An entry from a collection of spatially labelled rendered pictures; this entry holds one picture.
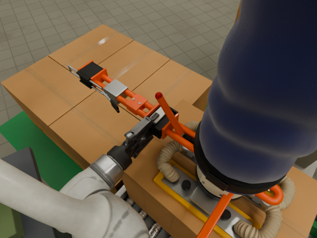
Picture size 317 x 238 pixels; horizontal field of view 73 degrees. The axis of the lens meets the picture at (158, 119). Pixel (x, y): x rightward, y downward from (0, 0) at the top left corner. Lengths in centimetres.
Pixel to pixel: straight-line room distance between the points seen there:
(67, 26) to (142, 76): 201
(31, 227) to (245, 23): 97
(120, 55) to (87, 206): 150
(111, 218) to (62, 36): 296
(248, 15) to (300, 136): 18
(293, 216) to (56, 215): 67
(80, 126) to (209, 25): 240
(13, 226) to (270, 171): 87
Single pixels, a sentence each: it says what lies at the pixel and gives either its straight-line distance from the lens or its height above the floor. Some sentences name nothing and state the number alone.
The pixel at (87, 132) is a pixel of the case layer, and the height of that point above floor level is 54.
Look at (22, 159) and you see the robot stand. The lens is 118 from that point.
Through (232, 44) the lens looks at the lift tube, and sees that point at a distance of 33.
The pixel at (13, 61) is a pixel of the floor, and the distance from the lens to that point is 312.
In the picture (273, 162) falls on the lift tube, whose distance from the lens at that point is 43.
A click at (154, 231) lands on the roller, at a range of 112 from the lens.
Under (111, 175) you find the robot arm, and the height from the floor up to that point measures 110.
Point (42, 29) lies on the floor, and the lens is 351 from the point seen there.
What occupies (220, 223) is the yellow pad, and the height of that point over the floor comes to 97.
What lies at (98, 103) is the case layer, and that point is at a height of 54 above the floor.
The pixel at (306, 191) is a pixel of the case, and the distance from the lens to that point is 89.
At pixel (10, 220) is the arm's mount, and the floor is 81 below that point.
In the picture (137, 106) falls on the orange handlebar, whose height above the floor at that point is 109.
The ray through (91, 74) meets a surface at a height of 110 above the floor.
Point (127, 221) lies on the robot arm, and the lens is 47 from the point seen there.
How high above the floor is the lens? 166
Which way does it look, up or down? 55 degrees down
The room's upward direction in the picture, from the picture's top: straight up
